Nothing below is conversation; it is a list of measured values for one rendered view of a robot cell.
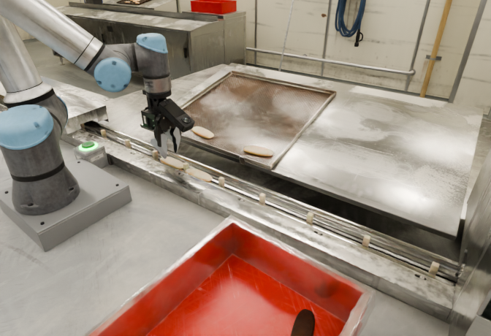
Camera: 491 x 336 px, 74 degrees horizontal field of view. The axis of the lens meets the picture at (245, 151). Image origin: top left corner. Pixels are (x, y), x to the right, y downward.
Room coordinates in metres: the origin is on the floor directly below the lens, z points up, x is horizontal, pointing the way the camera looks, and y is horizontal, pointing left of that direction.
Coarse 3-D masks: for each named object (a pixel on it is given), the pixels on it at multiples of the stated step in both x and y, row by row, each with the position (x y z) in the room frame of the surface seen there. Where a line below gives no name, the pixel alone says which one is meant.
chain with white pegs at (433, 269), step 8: (104, 136) 1.10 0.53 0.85; (128, 144) 1.02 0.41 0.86; (152, 152) 0.94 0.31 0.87; (184, 168) 0.86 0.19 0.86; (240, 192) 0.76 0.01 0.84; (256, 200) 0.72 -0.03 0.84; (264, 200) 0.71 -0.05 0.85; (296, 216) 0.66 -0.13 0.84; (312, 216) 0.62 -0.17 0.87; (336, 232) 0.60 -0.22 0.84; (368, 240) 0.54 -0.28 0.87; (392, 256) 0.52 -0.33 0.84; (432, 264) 0.47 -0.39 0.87; (432, 272) 0.47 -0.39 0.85
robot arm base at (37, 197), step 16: (16, 176) 0.63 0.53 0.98; (32, 176) 0.63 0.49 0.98; (48, 176) 0.65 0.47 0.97; (64, 176) 0.69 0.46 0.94; (16, 192) 0.63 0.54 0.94; (32, 192) 0.62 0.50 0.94; (48, 192) 0.64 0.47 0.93; (64, 192) 0.66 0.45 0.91; (16, 208) 0.62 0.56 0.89; (32, 208) 0.61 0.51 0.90; (48, 208) 0.62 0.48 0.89
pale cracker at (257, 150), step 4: (244, 148) 0.91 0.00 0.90; (248, 148) 0.90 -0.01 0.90; (252, 148) 0.90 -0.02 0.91; (256, 148) 0.90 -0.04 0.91; (260, 148) 0.89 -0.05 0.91; (264, 148) 0.89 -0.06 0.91; (248, 152) 0.89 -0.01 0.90; (252, 152) 0.88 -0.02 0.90; (256, 152) 0.88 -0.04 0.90; (260, 152) 0.88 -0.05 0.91; (264, 152) 0.88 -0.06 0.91; (268, 152) 0.88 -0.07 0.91; (272, 152) 0.88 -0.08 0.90
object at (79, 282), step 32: (0, 160) 0.97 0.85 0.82; (64, 160) 0.97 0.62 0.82; (160, 192) 0.78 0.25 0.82; (0, 224) 0.64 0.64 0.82; (96, 224) 0.65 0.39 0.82; (128, 224) 0.65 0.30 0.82; (160, 224) 0.65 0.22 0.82; (192, 224) 0.65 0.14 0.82; (0, 256) 0.54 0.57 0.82; (32, 256) 0.54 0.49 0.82; (64, 256) 0.54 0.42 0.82; (96, 256) 0.54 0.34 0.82; (128, 256) 0.54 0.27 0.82; (160, 256) 0.54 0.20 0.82; (0, 288) 0.45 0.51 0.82; (32, 288) 0.45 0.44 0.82; (64, 288) 0.45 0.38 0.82; (96, 288) 0.45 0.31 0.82; (128, 288) 0.45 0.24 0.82; (0, 320) 0.38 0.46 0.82; (32, 320) 0.38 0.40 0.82; (64, 320) 0.38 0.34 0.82; (96, 320) 0.38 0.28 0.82; (384, 320) 0.38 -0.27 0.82; (416, 320) 0.38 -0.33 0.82
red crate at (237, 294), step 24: (240, 264) 0.51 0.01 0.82; (216, 288) 0.45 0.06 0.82; (240, 288) 0.45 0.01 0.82; (264, 288) 0.45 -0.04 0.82; (288, 288) 0.45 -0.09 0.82; (192, 312) 0.40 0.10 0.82; (216, 312) 0.40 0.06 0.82; (240, 312) 0.40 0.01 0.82; (264, 312) 0.40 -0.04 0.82; (288, 312) 0.40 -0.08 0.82; (312, 312) 0.40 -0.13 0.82
